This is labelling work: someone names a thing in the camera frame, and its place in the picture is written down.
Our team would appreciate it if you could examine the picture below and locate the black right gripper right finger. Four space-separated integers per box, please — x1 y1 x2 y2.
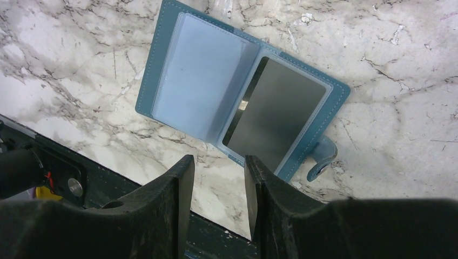
244 155 457 258

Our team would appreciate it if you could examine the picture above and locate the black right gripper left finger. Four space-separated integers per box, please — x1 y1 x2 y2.
1 155 195 258

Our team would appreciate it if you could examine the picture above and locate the black credit card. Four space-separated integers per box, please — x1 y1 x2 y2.
222 57 327 172

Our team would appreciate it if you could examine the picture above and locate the teal leather card holder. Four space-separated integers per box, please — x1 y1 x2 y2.
136 1 351 181

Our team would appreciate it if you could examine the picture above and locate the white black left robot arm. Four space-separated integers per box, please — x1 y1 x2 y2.
1 149 45 199

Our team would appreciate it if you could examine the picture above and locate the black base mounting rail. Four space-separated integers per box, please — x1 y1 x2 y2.
1 117 257 258

